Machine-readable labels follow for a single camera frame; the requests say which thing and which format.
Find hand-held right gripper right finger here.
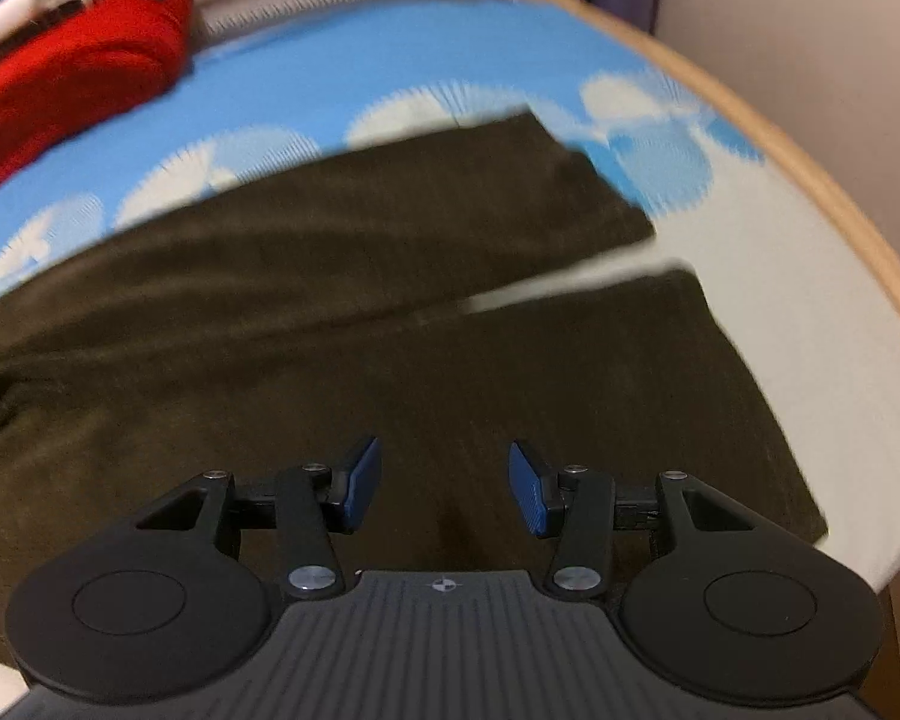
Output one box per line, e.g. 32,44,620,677
508,440,766,602

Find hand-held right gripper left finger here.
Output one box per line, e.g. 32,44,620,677
133,435,383,602

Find brown corduroy pants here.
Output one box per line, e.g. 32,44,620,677
0,111,830,680

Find blue and white printed bedsheet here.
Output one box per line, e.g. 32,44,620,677
0,0,900,720

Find red knitted garment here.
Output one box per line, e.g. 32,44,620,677
0,0,197,197

